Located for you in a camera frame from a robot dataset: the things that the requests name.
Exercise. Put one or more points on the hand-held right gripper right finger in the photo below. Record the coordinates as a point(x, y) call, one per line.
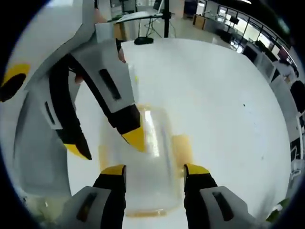
point(202, 202)

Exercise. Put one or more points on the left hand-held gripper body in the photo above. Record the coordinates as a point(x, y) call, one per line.
point(40, 162)

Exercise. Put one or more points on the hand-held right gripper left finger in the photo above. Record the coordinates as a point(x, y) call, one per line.
point(102, 202)

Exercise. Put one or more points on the clear container with yellow buckle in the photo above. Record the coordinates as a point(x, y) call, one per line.
point(155, 181)

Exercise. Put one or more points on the person's left hand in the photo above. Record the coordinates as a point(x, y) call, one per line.
point(121, 56)

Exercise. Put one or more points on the black oval object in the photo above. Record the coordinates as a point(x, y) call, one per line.
point(143, 41)

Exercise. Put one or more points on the white background table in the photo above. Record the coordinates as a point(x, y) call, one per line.
point(138, 15)

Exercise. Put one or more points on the black tripod pole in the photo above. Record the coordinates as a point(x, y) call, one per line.
point(166, 21)

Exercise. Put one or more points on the potted green plant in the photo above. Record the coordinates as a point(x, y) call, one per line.
point(277, 210)

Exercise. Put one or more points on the person's white shirt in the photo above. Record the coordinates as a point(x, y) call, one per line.
point(47, 28)

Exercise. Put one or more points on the wooden cabinet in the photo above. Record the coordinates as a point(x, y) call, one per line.
point(199, 22)

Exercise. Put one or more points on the black office chair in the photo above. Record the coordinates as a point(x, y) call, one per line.
point(298, 95)

